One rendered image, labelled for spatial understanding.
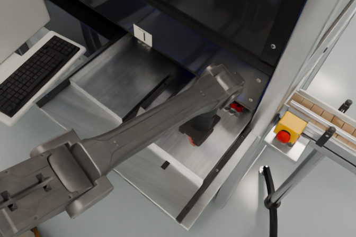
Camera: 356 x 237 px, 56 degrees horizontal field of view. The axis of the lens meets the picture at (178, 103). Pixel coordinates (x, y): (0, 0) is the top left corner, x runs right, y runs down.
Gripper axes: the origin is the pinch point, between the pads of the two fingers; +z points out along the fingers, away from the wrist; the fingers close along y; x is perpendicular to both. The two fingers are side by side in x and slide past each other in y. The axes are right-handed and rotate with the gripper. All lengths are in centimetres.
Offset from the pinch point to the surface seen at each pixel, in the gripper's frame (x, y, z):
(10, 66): 84, -1, 30
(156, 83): 29.7, 23.7, 16.6
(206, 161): -2.9, 10.2, 18.9
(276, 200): -34, 55, 78
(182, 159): 3.6, 5.9, 19.7
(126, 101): 33.0, 11.2, 19.0
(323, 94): -26, 155, 81
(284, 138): -19.0, 22.9, 3.5
